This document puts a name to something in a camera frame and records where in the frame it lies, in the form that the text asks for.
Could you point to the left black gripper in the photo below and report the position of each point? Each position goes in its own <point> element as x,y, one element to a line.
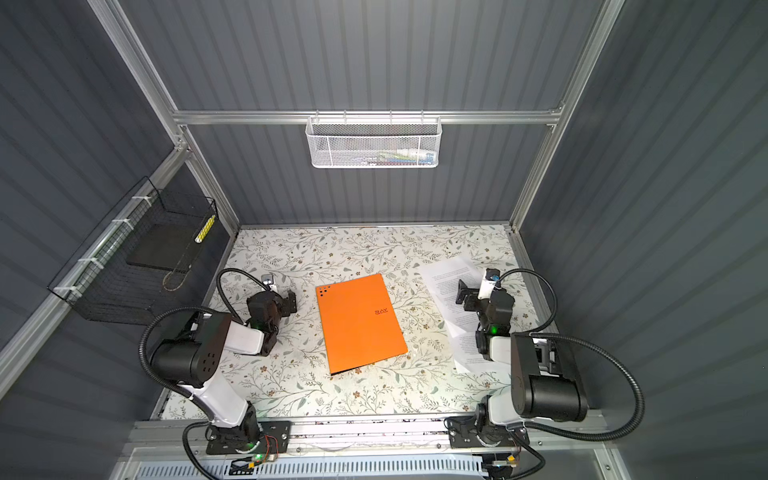
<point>286,305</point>

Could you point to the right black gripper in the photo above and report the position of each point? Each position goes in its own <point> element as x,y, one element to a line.
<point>465,291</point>

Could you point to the orange folder black inside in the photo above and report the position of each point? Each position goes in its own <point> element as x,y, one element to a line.
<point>359,323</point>

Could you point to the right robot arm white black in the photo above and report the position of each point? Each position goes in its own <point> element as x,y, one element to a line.
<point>544,380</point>

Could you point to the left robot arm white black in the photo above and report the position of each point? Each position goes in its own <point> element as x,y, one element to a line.
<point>188,364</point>

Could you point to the floral table mat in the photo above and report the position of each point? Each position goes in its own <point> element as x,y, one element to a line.
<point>294,379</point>

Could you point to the yellow marker pen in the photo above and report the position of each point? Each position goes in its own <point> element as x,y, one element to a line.
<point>205,229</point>

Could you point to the black pad in basket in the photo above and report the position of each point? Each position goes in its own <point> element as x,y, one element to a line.
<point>166,247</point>

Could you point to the pens in white basket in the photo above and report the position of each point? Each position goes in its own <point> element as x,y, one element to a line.
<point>407,157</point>

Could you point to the white vented cover strip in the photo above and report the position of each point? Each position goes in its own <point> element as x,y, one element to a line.
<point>350,467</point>

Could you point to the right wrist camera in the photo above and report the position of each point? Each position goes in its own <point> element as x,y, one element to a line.
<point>489,282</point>

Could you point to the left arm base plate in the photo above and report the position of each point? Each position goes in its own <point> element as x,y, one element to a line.
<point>269,438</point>

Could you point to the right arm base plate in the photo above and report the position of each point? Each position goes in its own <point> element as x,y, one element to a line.
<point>468,431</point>

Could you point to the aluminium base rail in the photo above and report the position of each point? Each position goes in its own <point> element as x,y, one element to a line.
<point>348,435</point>

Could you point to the black wire mesh basket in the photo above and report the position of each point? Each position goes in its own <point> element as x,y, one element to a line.
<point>98,284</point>

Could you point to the white wire mesh basket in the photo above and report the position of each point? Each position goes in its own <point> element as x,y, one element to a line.
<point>337,144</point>

